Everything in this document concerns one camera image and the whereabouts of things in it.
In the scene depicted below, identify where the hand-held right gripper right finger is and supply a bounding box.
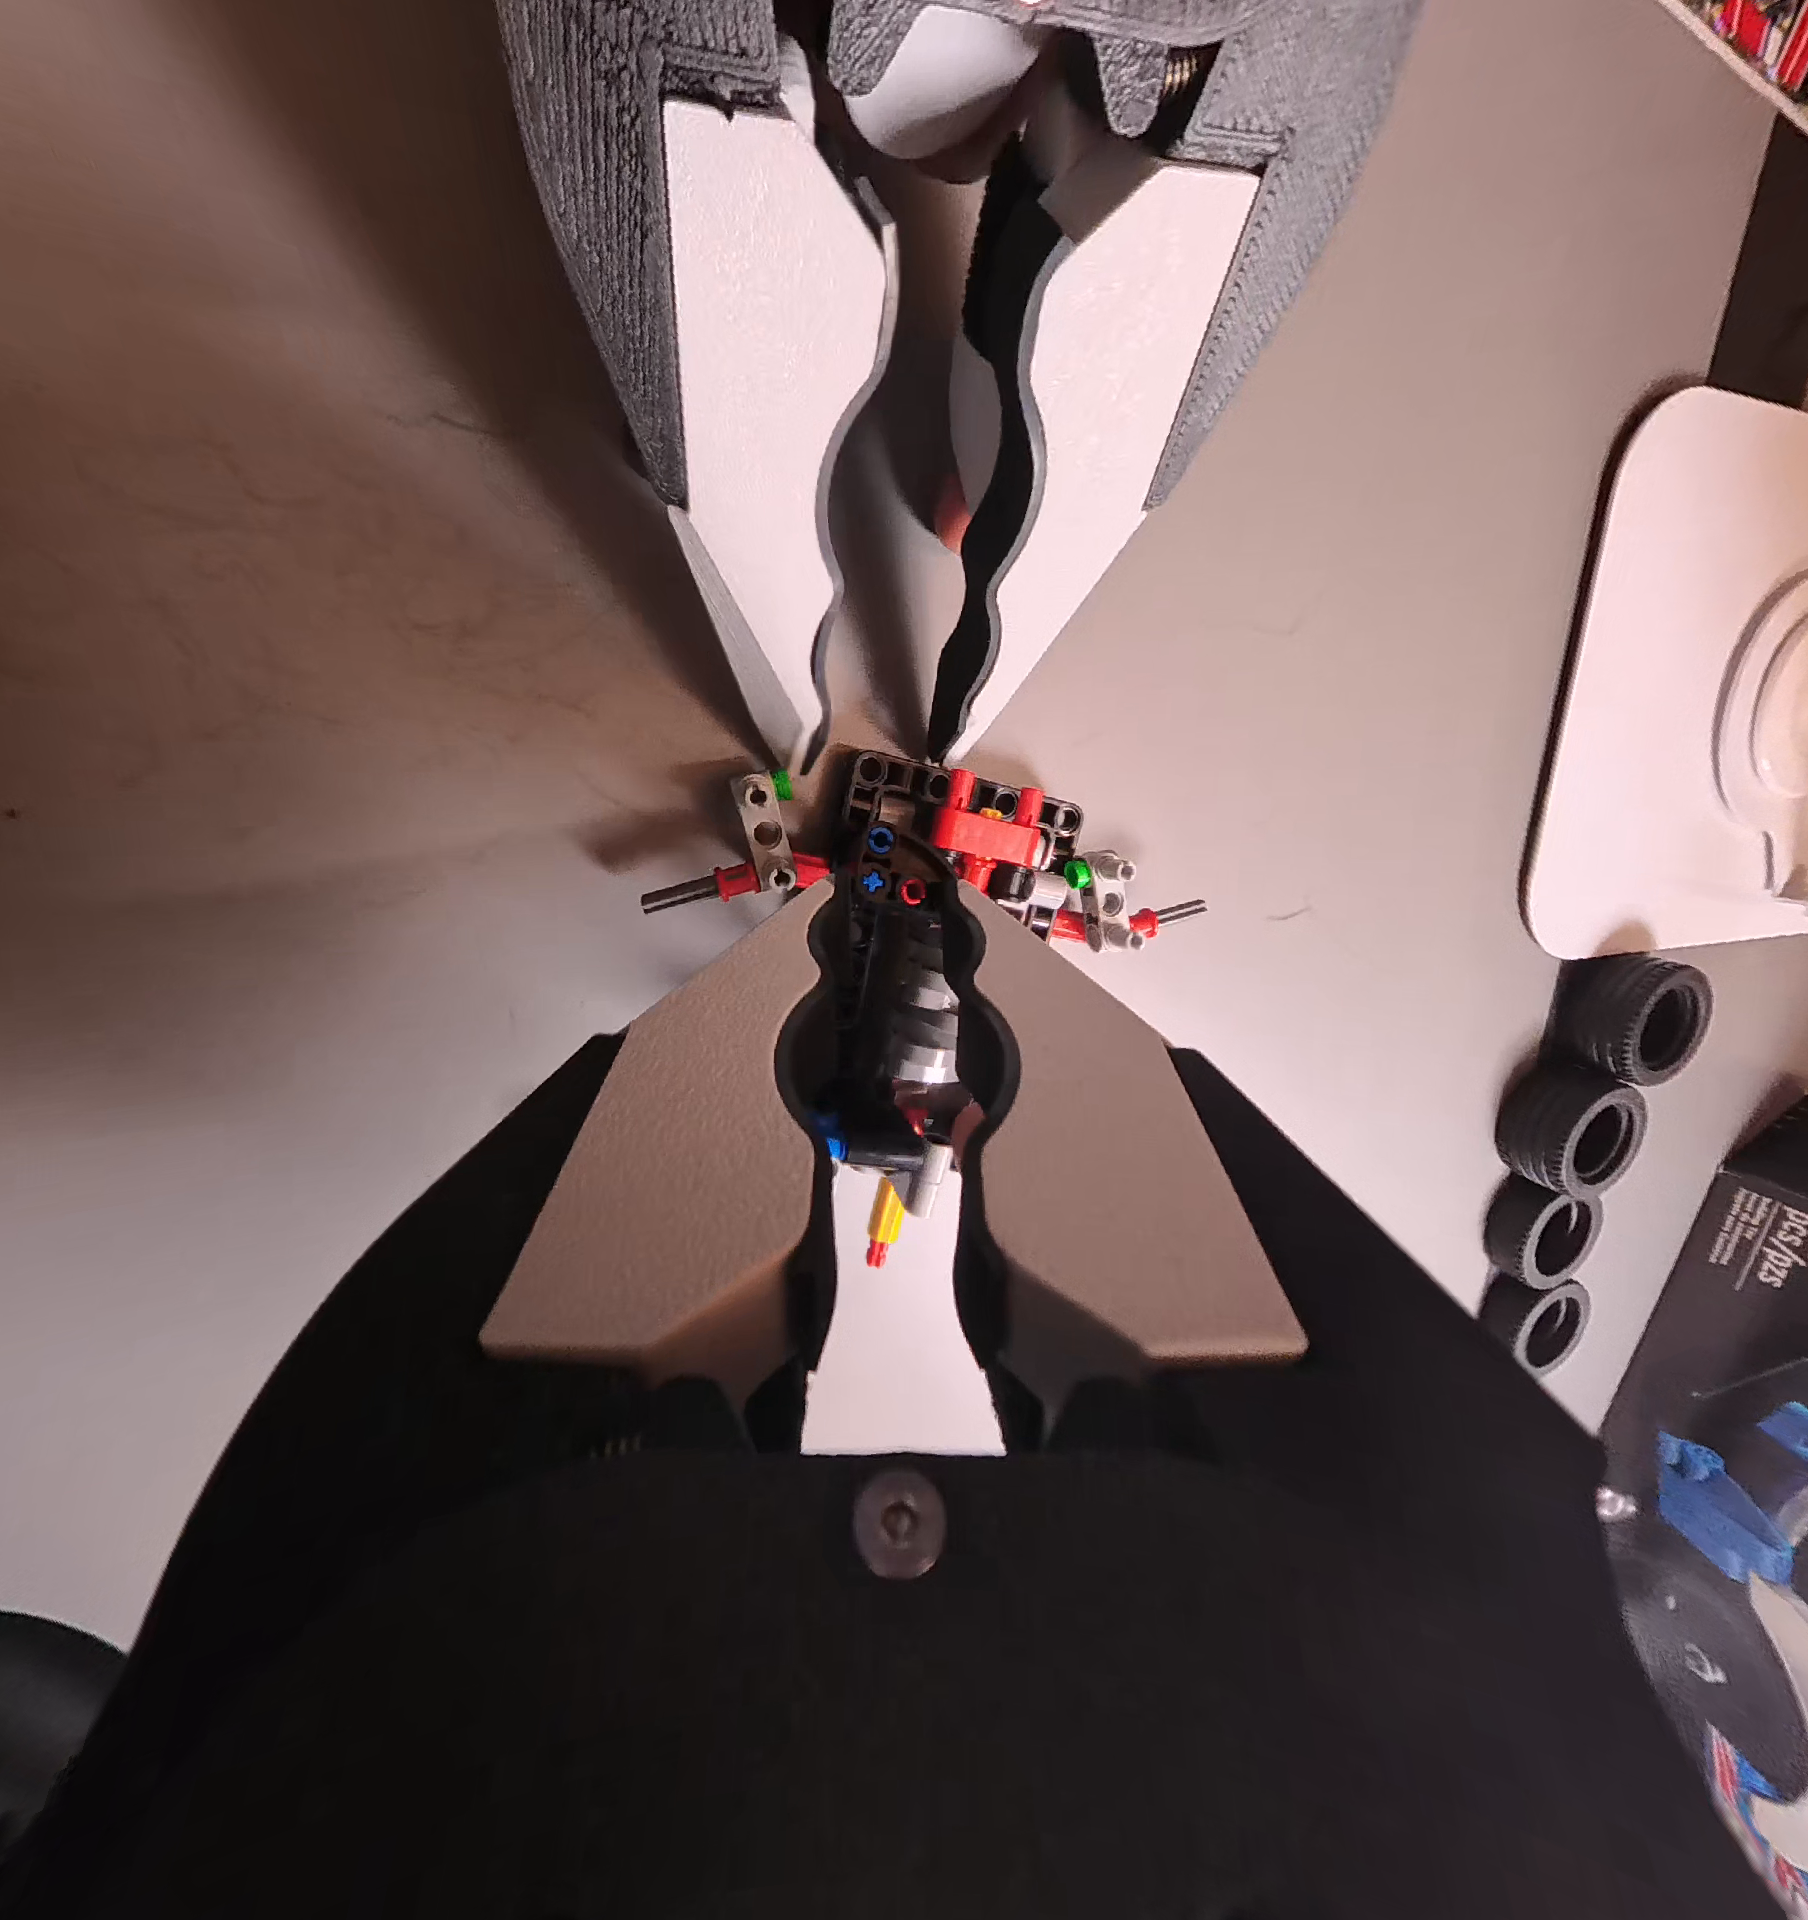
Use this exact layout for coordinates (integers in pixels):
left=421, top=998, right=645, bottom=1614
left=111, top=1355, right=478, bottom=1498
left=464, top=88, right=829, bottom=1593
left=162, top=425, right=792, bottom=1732
left=950, top=880, right=1313, bottom=1392

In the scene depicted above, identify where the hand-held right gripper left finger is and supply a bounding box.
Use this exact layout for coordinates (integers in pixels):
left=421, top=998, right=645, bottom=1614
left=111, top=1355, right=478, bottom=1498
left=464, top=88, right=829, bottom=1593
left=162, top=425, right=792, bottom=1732
left=479, top=877, right=850, bottom=1370

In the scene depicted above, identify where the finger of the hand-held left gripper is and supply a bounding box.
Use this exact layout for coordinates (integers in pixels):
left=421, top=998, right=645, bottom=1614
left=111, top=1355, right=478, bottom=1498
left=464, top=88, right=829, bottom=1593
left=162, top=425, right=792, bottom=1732
left=923, top=141, right=1269, bottom=758
left=660, top=93, right=903, bottom=770

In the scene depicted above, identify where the lego technic chassis assembly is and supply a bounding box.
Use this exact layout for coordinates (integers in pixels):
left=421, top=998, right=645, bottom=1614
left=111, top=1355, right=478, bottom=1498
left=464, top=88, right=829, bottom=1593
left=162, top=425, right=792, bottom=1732
left=642, top=749, right=1209, bottom=1272

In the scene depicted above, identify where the black rubber lego tire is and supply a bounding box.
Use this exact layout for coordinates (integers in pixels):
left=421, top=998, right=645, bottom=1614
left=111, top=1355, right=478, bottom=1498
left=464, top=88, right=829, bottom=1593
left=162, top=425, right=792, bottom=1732
left=1481, top=1176, right=1608, bottom=1291
left=1476, top=1272, right=1594, bottom=1376
left=1495, top=1077, right=1651, bottom=1200
left=1541, top=957, right=1717, bottom=1090

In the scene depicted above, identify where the dark lego set box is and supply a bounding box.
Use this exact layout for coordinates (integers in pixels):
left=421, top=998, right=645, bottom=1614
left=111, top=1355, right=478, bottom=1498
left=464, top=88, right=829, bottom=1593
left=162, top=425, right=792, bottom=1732
left=1594, top=1091, right=1808, bottom=1920

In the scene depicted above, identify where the white plastic tray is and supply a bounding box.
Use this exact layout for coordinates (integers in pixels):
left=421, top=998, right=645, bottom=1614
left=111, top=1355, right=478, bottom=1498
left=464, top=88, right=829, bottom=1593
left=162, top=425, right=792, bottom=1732
left=1519, top=382, right=1808, bottom=965

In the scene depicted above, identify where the colourful printed booklet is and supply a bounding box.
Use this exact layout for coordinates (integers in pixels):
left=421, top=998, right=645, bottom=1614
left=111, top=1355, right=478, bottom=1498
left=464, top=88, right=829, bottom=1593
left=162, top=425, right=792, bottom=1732
left=1661, top=0, right=1808, bottom=147

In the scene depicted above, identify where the black mesh office chair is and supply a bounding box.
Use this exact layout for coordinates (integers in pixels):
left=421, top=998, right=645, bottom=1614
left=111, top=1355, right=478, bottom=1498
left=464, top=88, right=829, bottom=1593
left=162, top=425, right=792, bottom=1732
left=0, top=1610, right=130, bottom=1920

